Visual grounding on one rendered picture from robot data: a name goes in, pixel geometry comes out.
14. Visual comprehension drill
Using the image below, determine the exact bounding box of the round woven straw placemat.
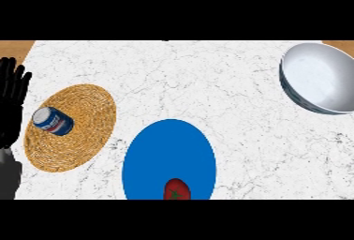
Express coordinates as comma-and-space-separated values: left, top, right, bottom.
22, 83, 118, 173

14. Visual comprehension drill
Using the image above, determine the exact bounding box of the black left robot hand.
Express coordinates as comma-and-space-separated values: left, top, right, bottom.
0, 56, 34, 150

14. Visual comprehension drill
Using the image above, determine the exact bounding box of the white bowl with blue outside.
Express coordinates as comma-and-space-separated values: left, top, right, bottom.
277, 42, 354, 115

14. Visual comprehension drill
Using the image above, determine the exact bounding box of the blue plate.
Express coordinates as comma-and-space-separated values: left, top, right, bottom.
121, 118, 217, 201

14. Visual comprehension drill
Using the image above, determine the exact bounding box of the blue and white can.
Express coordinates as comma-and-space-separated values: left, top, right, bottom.
31, 106, 77, 137

